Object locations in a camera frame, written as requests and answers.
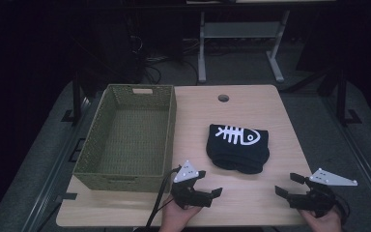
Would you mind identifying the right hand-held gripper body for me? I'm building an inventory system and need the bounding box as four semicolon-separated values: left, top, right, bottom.
287;167;358;218

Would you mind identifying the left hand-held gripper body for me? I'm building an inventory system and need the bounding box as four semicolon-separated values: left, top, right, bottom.
170;159;214;210

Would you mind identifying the black cloth with fishbone print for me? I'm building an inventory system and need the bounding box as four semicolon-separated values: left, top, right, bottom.
205;124;271;175

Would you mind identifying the green woven basket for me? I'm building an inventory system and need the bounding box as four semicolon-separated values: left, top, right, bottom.
72;83;178;193

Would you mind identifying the person's right hand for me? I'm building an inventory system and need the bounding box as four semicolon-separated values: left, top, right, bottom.
297;206;344;232

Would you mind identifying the person's left hand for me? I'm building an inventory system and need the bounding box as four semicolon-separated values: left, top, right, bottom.
158;196;204;232

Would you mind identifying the black metal stand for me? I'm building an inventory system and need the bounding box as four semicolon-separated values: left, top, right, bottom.
60;71;90;124
333;69;363;128

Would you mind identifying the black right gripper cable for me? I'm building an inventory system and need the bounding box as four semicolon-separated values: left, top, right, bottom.
333;195;351;226

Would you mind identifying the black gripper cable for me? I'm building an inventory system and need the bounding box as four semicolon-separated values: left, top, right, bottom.
333;195;351;226
145;165;182;228

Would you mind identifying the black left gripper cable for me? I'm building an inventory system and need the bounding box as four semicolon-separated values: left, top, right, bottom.
145;165;182;228

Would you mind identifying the metal floor rail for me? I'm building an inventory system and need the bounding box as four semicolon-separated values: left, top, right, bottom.
321;95;371;224
20;96;93;232

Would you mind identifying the tangle of floor cables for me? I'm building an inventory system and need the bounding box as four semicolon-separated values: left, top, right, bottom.
127;33;201;85

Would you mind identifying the white metal desk frame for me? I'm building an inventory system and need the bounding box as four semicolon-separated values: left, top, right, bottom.
197;9;291;84

